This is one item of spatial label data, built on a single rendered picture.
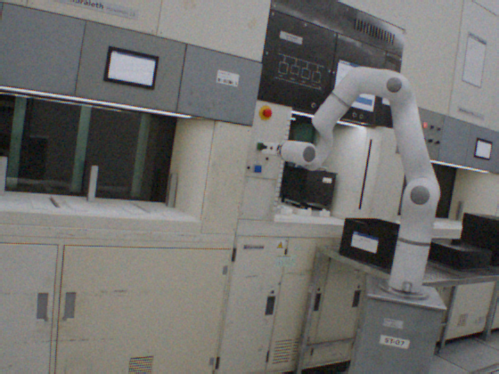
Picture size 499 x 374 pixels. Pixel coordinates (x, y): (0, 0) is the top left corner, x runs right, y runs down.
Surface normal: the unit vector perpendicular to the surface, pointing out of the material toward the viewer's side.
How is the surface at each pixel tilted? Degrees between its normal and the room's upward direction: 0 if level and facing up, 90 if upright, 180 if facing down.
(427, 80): 90
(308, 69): 90
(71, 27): 90
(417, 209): 126
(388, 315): 90
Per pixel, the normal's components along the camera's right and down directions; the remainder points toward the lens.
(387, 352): -0.22, 0.05
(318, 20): 0.52, 0.15
